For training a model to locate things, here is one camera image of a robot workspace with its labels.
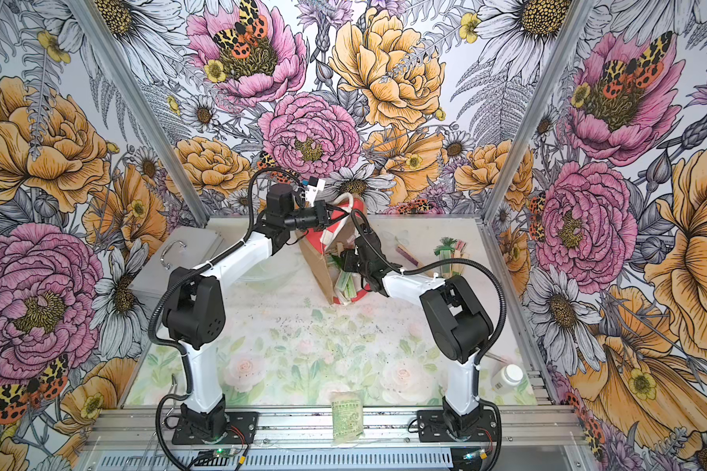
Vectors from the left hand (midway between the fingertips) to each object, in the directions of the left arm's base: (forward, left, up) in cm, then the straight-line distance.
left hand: (348, 218), depth 84 cm
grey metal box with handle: (-2, +52, -12) cm, 54 cm away
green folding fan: (-9, +2, -21) cm, 23 cm away
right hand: (-2, +1, -17) cm, 18 cm away
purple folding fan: (+9, -19, -26) cm, 34 cm away
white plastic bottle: (-39, -39, -17) cm, 58 cm away
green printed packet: (-45, 0, -24) cm, 51 cm away
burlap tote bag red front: (-4, +5, -5) cm, 8 cm away
